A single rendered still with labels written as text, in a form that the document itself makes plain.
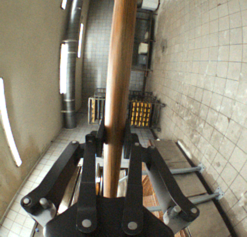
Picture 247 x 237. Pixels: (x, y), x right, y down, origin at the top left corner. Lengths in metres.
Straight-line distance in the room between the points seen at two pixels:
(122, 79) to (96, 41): 5.17
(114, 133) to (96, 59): 5.07
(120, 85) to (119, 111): 0.03
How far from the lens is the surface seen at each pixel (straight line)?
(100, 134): 0.16
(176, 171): 1.64
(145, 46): 4.63
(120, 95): 0.16
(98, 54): 5.23
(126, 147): 0.16
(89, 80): 5.27
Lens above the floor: 1.20
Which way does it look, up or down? 4 degrees down
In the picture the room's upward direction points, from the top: 86 degrees counter-clockwise
